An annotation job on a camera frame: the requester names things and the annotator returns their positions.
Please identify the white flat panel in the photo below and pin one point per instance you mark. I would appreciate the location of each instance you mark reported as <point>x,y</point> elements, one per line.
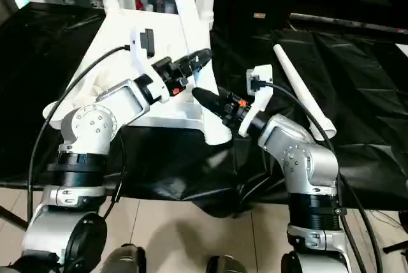
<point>402,48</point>

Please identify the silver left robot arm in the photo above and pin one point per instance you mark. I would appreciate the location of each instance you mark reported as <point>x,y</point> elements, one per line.
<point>89,132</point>

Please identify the black plastic mat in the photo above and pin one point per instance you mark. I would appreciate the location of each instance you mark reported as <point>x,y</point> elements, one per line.
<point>357,94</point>

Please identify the black metal rod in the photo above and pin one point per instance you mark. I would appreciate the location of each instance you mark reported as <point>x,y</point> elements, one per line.
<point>350,23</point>

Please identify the white plastic table top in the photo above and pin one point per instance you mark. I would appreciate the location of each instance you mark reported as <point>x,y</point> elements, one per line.
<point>121,37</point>

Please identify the small yellow label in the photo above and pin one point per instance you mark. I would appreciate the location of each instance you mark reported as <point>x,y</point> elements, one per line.
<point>259,15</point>

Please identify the black tripod leg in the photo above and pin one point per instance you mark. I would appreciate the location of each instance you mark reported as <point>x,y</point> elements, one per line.
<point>13,217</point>

